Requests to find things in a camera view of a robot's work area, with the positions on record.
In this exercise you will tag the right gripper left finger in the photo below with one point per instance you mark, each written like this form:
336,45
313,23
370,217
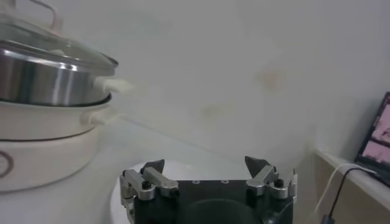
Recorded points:
155,182

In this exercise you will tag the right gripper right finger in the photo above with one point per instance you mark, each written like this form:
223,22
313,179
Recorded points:
265,179

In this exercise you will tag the round glass pot lid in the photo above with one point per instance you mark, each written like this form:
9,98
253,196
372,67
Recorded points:
36,39

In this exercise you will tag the stainless steel steamer basket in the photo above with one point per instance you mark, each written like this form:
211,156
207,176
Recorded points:
45,82

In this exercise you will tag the white round plate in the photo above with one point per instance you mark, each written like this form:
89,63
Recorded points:
198,172

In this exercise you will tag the cream electric cooker pot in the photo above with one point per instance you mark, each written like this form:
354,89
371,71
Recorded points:
45,158

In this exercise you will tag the laptop showing camera views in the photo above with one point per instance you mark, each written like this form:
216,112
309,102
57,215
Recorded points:
377,143

